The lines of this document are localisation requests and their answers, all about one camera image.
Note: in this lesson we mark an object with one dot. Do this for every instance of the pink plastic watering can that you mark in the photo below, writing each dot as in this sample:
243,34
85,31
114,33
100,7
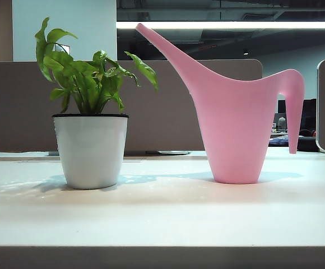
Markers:
229,126

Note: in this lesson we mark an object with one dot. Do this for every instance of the grey partition foot plate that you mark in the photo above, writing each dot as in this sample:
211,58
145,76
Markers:
173,152

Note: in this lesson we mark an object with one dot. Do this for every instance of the black bag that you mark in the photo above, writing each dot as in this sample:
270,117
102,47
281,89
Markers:
308,141

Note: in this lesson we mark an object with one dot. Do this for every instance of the green plant in white pot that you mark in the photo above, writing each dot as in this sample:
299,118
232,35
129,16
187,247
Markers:
89,151

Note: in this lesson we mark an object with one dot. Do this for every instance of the long ceiling light strip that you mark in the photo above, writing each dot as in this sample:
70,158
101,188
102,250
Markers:
235,25

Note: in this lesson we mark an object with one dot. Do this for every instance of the blue checked cloth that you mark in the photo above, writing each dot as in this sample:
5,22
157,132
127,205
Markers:
278,141

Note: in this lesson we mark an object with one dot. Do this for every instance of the dark computer monitor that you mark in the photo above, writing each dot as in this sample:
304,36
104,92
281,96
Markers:
308,112

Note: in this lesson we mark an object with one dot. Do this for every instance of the small clear bottle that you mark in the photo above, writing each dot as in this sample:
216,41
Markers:
282,123

